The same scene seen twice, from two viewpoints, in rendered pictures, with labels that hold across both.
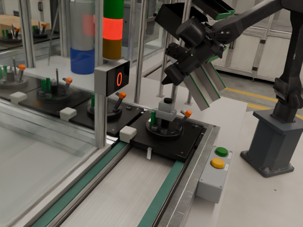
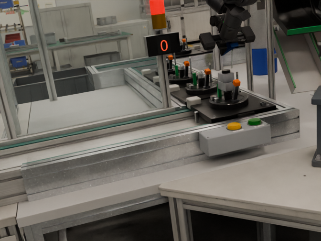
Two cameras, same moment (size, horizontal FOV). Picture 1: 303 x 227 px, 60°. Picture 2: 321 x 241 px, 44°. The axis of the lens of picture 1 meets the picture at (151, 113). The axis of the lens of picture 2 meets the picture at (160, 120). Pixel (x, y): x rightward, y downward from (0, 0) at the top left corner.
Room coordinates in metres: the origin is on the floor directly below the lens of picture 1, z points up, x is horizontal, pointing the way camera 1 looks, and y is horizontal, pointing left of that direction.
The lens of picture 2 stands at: (-0.14, -1.04, 1.38)
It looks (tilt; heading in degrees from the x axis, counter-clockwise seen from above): 18 degrees down; 56
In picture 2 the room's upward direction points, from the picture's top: 7 degrees counter-clockwise
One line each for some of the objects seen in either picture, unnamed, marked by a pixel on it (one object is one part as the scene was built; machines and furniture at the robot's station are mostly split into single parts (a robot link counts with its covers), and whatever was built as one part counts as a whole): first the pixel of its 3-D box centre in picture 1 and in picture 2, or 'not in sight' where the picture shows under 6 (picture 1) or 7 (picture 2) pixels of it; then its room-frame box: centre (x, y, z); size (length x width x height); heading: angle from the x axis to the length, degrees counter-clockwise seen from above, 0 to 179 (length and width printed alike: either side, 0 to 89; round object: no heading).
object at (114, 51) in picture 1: (112, 47); (158, 21); (0.70, 0.12, 1.28); 0.05 x 0.05 x 0.05
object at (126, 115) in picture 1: (104, 102); (201, 80); (0.92, 0.19, 1.01); 0.24 x 0.24 x 0.13; 70
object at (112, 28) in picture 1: (112, 28); (157, 6); (0.70, 0.12, 1.33); 0.05 x 0.05 x 0.05
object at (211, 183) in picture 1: (215, 171); (234, 136); (0.68, -0.22, 0.93); 0.21 x 0.07 x 0.06; 160
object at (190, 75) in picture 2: not in sight; (182, 71); (1.01, 0.42, 1.01); 0.24 x 0.24 x 0.13; 70
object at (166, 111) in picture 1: (164, 107); (225, 79); (0.84, -0.04, 1.06); 0.08 x 0.04 x 0.07; 70
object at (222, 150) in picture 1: (221, 152); (254, 123); (0.74, -0.25, 0.96); 0.04 x 0.04 x 0.02
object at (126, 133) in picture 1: (127, 134); (194, 103); (0.78, 0.07, 0.97); 0.05 x 0.05 x 0.04; 70
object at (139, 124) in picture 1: (163, 132); (229, 106); (0.83, -0.05, 0.96); 0.24 x 0.24 x 0.02; 70
